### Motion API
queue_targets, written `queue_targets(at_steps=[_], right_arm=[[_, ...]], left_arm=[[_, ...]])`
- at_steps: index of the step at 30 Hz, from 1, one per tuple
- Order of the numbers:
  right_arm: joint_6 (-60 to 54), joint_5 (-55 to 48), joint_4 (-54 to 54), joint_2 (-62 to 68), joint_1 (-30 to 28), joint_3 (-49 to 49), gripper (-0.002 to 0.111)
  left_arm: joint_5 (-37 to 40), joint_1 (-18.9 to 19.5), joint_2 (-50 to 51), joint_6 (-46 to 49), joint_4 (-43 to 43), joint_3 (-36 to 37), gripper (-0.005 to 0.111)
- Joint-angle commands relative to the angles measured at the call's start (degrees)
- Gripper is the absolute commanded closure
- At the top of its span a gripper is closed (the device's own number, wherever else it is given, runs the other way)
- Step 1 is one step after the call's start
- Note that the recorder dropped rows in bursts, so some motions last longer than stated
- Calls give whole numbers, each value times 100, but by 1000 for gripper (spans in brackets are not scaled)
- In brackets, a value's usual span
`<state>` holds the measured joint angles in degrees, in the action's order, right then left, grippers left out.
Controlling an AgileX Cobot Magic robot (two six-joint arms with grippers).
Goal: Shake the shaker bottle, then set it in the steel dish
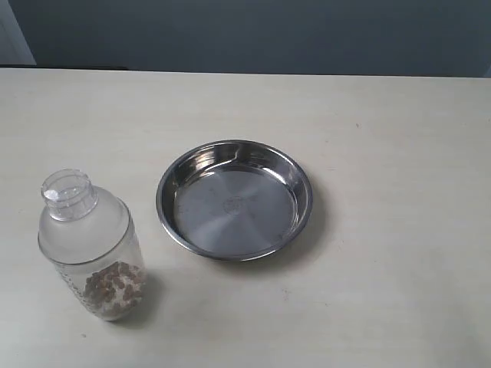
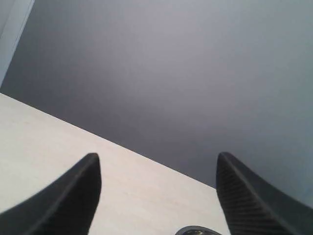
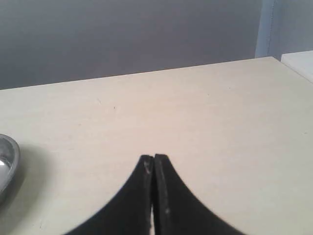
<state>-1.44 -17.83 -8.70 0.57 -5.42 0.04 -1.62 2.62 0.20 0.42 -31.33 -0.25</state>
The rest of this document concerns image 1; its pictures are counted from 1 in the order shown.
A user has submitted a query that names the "clear plastic shaker bottle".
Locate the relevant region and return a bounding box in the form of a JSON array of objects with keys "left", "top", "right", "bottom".
[{"left": 38, "top": 169, "right": 147, "bottom": 321}]

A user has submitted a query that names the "round stainless steel dish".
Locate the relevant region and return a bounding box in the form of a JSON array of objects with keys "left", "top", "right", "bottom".
[{"left": 156, "top": 140, "right": 313, "bottom": 261}]

